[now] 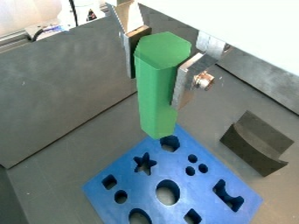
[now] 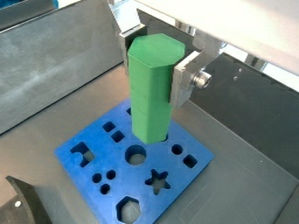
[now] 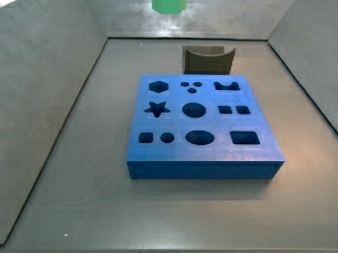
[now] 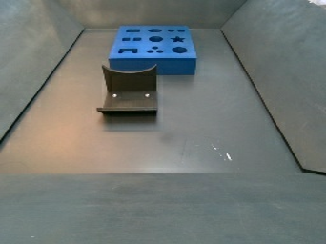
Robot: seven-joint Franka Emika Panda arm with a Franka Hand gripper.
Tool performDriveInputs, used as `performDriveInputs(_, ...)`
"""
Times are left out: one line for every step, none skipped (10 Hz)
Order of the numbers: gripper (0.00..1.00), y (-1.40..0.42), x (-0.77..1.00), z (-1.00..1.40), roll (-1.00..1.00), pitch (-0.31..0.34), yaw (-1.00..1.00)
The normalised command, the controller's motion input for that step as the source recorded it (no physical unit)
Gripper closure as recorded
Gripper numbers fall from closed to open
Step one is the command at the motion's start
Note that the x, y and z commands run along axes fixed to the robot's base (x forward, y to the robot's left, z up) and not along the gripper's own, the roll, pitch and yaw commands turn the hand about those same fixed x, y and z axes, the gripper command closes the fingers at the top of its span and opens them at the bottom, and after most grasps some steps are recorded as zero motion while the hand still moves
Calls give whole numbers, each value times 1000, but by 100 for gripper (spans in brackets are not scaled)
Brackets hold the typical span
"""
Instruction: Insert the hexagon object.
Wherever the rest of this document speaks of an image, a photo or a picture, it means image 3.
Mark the green hexagon object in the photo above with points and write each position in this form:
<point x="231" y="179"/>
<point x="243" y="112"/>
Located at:
<point x="169" y="7"/>

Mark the blue shape sorter block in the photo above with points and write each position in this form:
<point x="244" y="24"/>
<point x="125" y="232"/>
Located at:
<point x="200" y="128"/>

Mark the dark curved holder block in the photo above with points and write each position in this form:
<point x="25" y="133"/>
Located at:
<point x="209" y="60"/>

